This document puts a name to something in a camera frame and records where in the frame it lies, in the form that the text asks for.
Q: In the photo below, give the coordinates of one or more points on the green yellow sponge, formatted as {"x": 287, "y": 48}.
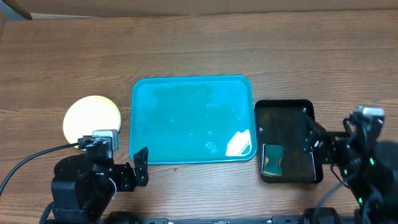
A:
{"x": 272, "y": 157}

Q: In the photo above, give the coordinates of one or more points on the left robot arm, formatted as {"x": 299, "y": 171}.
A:
{"x": 84, "y": 185}

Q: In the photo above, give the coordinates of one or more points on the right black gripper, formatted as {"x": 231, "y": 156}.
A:
{"x": 327, "y": 143}

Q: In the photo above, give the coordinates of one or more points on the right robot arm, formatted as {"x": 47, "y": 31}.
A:
{"x": 368, "y": 167}

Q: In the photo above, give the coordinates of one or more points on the black rectangular tray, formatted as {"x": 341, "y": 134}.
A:
{"x": 280, "y": 122}

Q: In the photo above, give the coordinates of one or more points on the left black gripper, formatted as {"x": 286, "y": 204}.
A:
{"x": 129, "y": 182}

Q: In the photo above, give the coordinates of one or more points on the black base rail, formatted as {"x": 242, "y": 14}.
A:
{"x": 326, "y": 215}

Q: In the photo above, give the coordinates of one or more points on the teal plastic tray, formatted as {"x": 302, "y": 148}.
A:
{"x": 190, "y": 120}

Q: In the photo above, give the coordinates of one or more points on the green rimmed plate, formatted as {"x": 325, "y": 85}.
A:
{"x": 89, "y": 114}

